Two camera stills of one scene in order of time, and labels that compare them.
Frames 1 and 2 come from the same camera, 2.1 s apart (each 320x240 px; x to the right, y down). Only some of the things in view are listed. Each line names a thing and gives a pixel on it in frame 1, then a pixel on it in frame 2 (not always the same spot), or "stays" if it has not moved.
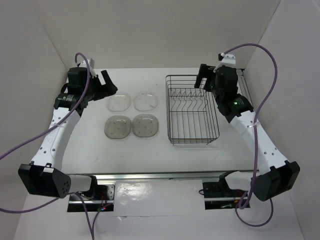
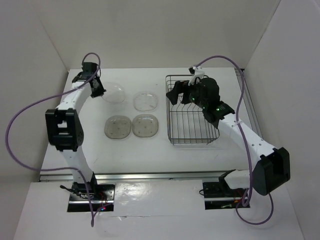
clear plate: (145, 102) stays
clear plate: (117, 127) stays
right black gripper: (202, 73) to (178, 88)
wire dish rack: (192, 116) stays
